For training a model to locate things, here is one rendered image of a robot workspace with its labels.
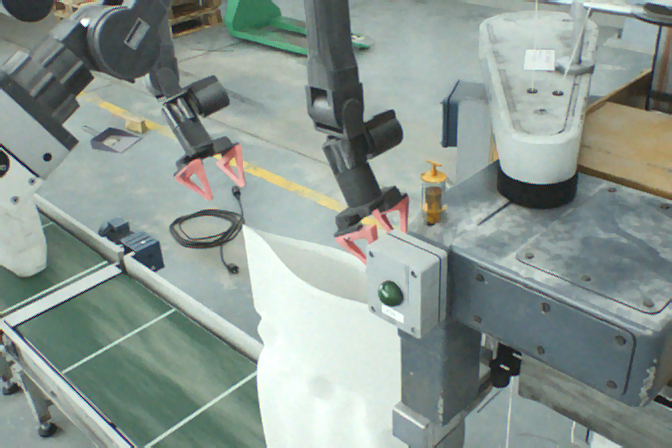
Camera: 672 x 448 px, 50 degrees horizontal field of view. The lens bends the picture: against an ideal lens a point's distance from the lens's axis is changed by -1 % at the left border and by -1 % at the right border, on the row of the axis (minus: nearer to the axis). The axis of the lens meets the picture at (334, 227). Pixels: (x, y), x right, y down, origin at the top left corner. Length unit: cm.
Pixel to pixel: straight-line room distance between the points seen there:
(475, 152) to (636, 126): 27
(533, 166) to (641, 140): 25
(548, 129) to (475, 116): 37
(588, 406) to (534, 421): 146
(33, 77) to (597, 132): 70
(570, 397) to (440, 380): 20
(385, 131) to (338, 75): 14
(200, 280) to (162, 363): 103
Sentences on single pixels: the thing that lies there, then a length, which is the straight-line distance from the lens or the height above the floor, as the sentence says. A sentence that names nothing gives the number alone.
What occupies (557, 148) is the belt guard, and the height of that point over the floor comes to 141.
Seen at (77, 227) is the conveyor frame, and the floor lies 41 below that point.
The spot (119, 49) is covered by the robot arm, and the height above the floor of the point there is 152.
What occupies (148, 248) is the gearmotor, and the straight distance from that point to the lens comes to 266.
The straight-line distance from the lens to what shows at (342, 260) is 129.
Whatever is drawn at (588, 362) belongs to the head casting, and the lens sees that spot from 73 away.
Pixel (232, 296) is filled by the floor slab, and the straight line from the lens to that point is 299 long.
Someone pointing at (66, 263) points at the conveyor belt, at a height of 38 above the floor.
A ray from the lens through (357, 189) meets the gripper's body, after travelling 108.
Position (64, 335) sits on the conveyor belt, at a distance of 236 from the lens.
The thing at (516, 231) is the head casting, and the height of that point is 134.
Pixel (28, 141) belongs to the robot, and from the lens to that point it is 83.
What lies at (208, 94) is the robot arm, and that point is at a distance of 144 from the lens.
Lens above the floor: 174
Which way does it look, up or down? 31 degrees down
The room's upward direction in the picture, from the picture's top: 4 degrees counter-clockwise
